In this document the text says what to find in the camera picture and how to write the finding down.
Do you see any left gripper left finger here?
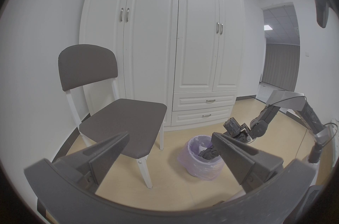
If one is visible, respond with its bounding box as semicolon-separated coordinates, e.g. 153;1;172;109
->
52;132;130;195

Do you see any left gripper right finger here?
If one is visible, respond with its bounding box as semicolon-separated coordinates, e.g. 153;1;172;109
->
211;132;284;193

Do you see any black plastic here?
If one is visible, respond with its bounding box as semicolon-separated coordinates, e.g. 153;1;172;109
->
199;146;220;161

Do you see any purple plastic bag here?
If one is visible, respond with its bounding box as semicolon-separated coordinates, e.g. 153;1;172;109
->
177;135;224;181

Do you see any white trash bin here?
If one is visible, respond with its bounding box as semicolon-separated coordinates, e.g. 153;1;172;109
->
188;136;223;178

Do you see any white chair dark grey seat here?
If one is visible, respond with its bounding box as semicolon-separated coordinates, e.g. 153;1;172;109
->
58;44;168;189

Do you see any grey curtain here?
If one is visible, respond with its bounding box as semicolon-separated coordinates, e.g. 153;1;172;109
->
262;43;300;89

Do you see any white wardrobe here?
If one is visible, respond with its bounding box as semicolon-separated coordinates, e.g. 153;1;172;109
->
79;0;245;133

